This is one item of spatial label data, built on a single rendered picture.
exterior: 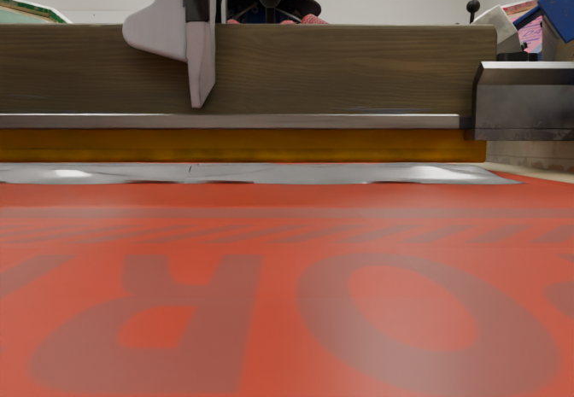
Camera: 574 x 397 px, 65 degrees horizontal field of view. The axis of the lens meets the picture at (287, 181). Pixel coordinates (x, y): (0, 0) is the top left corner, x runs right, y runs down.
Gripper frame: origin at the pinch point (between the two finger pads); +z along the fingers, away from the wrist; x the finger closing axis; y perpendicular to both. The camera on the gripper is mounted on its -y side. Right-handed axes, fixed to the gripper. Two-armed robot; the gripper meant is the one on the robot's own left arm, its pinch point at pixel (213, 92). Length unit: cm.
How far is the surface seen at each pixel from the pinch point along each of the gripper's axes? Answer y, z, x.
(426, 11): -145, -119, -413
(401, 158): -14.0, 4.8, 0.2
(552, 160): -25.4, 5.0, 0.1
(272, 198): -4.8, 5.7, 16.2
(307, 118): -6.8, 2.0, 2.6
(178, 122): 2.0, 2.3, 2.6
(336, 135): -9.2, 3.1, 0.3
